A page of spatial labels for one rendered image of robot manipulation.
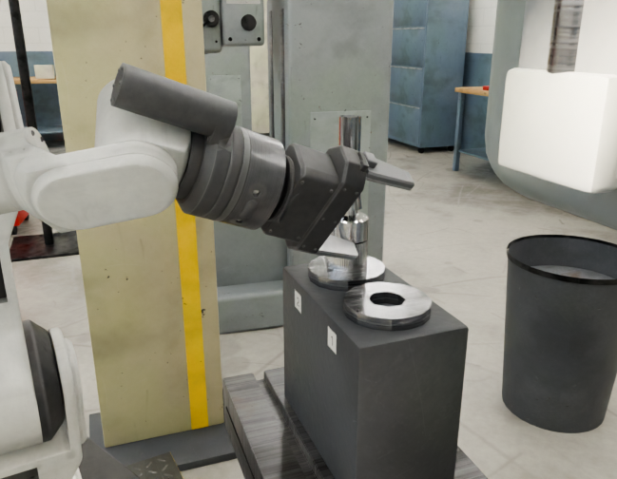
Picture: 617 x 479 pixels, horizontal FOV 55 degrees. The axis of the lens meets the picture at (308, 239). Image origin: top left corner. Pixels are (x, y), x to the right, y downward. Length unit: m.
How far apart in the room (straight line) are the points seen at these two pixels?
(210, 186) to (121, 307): 1.55
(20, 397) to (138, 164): 0.34
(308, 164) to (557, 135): 0.38
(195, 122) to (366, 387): 0.28
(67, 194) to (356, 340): 0.28
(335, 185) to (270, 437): 0.34
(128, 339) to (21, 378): 1.38
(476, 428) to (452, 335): 1.82
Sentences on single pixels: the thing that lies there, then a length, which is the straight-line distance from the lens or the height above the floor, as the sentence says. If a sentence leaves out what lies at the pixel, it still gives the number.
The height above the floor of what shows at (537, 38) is 1.38.
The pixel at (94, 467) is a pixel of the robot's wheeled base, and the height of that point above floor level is 0.57.
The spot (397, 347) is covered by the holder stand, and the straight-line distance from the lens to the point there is 0.57.
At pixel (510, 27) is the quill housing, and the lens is 0.26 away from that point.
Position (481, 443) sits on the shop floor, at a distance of 2.34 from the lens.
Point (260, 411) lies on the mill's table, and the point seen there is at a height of 0.92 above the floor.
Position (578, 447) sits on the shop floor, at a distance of 2.44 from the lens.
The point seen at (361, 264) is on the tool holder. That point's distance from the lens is 0.68.
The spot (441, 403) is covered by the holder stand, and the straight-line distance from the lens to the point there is 0.63.
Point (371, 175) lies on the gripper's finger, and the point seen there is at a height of 1.26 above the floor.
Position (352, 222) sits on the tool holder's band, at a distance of 0.66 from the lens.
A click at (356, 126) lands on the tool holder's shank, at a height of 1.29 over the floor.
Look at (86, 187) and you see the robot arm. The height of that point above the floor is 1.27.
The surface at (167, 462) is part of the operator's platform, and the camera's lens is 1.58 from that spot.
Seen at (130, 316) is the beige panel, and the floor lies 0.51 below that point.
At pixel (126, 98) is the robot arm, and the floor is 1.34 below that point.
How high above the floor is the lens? 1.38
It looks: 19 degrees down
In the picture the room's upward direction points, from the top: straight up
